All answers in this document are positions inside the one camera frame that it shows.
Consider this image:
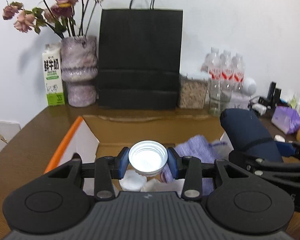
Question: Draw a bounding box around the water bottle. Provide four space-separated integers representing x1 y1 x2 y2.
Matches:
232 53 245 91
201 47 221 80
220 50 234 81

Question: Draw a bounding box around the green white milk carton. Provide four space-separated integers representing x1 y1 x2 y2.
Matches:
42 42 65 106

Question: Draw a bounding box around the dried rose bouquet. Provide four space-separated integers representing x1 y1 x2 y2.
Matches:
2 0 104 39

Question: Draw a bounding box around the navy zipper case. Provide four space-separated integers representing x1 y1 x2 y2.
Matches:
220 108 283 163

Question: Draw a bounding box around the clear glass cup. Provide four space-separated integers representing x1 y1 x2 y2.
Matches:
208 80 233 116

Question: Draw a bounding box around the red orange cardboard box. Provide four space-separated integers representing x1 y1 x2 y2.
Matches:
43 114 235 198

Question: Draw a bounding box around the black paper shopping bag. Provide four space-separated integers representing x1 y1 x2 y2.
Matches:
97 0 183 110

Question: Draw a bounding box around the black device on desk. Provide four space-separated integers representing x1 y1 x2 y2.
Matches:
266 82 282 107

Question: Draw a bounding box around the white tin box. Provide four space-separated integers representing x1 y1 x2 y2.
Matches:
228 92 251 109

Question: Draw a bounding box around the clear food storage jar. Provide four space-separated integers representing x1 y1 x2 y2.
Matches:
178 73 209 109

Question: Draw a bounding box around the white round cap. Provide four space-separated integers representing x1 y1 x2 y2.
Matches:
128 140 168 177

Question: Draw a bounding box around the small white lid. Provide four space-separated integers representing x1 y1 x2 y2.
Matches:
274 134 285 142

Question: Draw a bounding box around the white tissue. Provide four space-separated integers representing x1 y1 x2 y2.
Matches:
140 179 185 197

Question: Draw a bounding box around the water bottle right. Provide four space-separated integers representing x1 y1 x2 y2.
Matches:
232 53 245 91

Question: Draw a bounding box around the white booklet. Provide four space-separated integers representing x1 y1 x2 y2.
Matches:
0 121 21 151

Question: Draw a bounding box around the white power adapter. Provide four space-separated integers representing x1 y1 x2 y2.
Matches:
248 96 271 116

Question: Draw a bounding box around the purple ceramic vase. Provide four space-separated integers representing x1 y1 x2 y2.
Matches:
61 36 98 107

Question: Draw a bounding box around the purple fabric pouch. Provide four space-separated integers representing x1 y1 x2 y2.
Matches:
160 133 233 196

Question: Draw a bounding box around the water bottle left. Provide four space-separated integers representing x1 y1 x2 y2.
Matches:
201 47 221 80

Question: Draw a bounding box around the water bottle middle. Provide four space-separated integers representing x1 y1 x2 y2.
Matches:
220 50 234 81

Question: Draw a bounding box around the purple tissue pack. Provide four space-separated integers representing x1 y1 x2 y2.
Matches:
271 106 300 134

